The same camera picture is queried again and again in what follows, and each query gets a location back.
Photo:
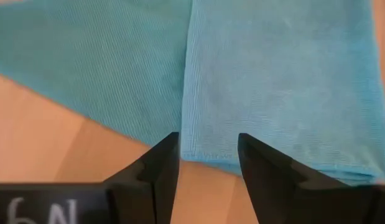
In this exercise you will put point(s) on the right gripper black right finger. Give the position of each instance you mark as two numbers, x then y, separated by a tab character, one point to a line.
273	193

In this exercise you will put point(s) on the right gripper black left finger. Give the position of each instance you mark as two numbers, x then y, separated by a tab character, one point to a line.
148	186

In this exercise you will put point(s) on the light blue microfiber towel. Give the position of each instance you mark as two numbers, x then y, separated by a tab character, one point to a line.
273	77

